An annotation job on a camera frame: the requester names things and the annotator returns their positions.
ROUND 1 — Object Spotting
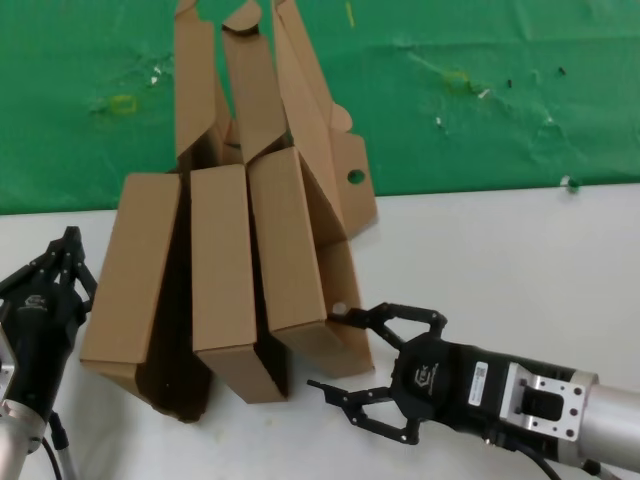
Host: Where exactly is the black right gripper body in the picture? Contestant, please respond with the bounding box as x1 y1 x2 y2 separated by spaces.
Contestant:
392 333 511 441

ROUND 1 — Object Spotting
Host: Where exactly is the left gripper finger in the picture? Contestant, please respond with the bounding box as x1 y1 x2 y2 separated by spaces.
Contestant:
0 227 75 301
69 227 99 311

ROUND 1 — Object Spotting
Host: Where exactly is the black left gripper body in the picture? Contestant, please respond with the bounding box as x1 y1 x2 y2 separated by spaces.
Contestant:
0 287 94 416

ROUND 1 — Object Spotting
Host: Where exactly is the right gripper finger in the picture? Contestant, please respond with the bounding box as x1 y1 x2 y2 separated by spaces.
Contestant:
327 301 449 354
306 378 421 446

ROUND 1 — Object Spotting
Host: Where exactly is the cardboard box with round hole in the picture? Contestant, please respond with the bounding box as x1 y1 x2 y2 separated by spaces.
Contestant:
247 0 377 380

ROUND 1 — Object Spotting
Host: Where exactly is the cardboard box with wide lid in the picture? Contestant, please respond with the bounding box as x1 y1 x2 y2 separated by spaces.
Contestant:
78 0 236 425

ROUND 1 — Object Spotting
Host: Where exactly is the cardboard box with narrow lid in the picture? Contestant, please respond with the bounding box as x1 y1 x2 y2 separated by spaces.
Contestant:
189 0 290 404

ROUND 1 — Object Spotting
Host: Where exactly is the silver left wrist bracket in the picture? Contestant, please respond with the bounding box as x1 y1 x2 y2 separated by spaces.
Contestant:
0 324 19 401

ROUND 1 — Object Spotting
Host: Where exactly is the silver wrist bracket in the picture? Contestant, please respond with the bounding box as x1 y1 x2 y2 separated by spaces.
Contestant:
499 360 600 447
0 324 19 401

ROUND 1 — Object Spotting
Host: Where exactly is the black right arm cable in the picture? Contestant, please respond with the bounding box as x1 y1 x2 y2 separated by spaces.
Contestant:
482 429 609 480

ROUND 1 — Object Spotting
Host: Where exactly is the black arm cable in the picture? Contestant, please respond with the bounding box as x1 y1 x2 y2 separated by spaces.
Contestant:
482 429 609 480
39 407 80 480

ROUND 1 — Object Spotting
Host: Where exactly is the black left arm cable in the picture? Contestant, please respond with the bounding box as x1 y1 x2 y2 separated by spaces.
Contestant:
39 407 80 480

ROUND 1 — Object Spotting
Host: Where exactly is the silver right wrist bracket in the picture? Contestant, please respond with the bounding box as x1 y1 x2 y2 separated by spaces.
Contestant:
499 360 600 447

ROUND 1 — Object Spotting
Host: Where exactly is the yellow tape ring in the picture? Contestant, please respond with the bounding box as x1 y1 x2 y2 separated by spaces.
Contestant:
442 71 472 95
110 93 139 116

